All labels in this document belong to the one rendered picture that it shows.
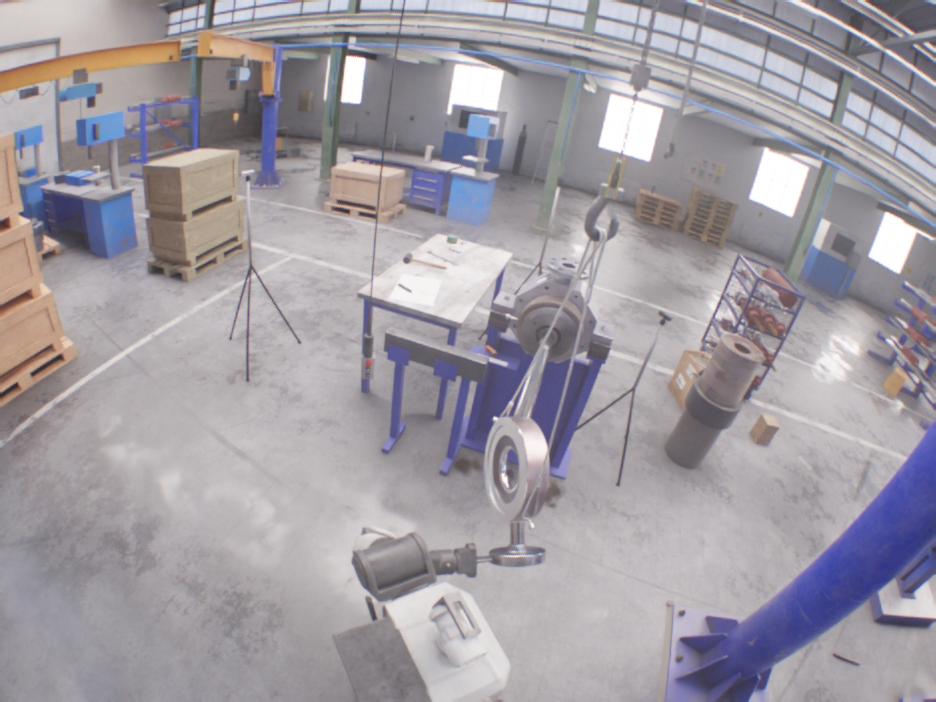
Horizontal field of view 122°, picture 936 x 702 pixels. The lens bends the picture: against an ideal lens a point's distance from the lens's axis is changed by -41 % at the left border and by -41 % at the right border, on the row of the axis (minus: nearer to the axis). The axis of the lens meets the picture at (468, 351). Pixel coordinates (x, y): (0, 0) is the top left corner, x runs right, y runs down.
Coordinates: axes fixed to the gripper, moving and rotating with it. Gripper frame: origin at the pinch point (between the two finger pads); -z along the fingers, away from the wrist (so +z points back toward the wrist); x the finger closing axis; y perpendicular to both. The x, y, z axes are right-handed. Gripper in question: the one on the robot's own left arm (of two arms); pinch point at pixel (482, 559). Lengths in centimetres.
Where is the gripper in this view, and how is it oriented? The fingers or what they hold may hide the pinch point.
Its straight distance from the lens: 154.8
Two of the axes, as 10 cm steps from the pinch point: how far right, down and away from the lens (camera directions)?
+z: -9.4, -0.8, -3.2
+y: -3.3, 2.5, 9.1
